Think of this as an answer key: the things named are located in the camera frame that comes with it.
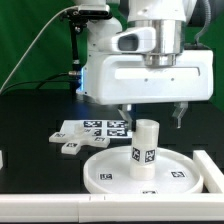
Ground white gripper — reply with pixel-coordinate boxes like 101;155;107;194
85;27;213;131

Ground white marker sheet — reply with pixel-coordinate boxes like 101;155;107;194
60;120;132;139

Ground black camera stand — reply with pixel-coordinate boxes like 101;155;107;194
60;5;112;94

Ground white rail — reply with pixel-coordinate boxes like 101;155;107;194
193;150;224;194
0;193;224;223

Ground white round table top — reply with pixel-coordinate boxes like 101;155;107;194
83;146;203;194

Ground white right rail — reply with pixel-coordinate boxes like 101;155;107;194
193;150;224;194

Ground white left rail stub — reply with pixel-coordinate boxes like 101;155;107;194
0;150;3;170

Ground white front rail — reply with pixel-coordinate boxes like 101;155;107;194
0;193;224;223

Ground grey braided robot cable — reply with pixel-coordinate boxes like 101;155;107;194
194;0;213;46

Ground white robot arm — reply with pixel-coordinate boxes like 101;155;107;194
74;0;213;130

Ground white cross-shaped table base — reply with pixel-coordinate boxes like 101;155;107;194
49;127;110;155

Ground white cable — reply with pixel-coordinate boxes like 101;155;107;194
0;5;79;94

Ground black cable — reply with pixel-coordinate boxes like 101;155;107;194
0;71;82;96

